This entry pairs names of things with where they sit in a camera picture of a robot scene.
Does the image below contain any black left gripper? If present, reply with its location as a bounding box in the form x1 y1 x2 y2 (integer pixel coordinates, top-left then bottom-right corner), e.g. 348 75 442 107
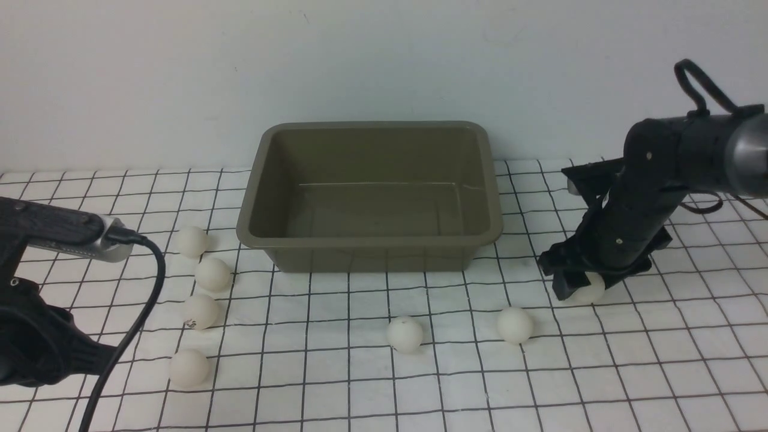
1 277 117 388

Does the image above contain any black camera cable left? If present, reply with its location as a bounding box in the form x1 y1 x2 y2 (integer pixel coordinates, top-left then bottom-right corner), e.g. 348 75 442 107
78 228 167 432

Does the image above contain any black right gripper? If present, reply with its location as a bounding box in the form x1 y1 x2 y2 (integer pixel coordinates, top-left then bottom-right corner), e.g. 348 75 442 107
538 119 684 301

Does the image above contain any white ping-pong ball with logo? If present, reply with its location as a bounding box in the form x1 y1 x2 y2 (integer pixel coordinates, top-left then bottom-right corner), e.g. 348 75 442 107
496 307 535 344

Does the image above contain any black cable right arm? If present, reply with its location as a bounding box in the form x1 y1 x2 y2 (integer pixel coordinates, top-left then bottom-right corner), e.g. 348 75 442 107
673 59 766 118

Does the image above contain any white ping-pong ball with mark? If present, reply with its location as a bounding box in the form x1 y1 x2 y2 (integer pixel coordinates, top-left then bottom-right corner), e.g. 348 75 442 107
182 293 220 331

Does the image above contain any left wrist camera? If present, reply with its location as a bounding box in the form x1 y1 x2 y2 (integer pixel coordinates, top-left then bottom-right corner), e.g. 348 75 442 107
1 197 142 263

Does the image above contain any olive plastic bin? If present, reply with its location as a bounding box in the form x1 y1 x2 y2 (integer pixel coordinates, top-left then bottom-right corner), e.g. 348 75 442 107
236 121 503 273

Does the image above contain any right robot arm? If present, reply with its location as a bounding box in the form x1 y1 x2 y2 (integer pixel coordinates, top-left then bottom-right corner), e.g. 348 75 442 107
538 106 767 301

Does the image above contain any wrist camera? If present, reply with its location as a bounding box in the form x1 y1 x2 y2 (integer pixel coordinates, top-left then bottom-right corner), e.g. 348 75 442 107
560 158 625 208
1 197 142 263

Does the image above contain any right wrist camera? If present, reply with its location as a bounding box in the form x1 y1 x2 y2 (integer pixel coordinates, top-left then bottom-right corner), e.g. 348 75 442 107
560 158 625 208

